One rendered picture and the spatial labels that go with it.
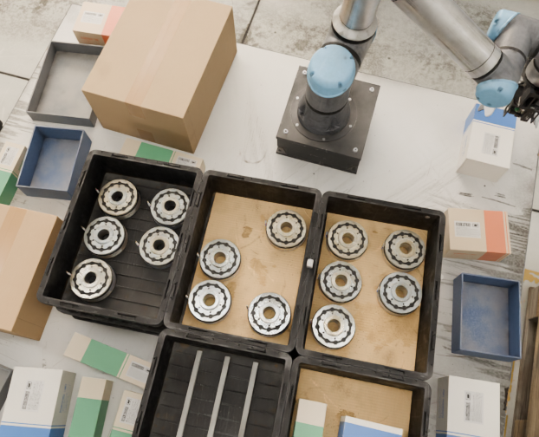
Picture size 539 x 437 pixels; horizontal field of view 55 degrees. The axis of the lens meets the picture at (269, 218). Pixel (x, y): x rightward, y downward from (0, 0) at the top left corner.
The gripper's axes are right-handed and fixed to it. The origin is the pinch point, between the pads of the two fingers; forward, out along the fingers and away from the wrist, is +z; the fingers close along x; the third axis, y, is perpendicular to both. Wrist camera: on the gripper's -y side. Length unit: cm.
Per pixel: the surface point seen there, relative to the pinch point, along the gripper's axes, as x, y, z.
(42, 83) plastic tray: -137, 17, 16
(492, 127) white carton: -0.3, -1.9, 9.3
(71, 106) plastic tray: -125, 21, 18
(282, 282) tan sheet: -45, 60, 5
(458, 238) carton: -3.8, 33.7, 10.6
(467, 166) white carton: -4.1, 10.2, 13.7
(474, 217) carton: -0.7, 26.5, 10.7
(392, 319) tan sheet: -17, 61, 5
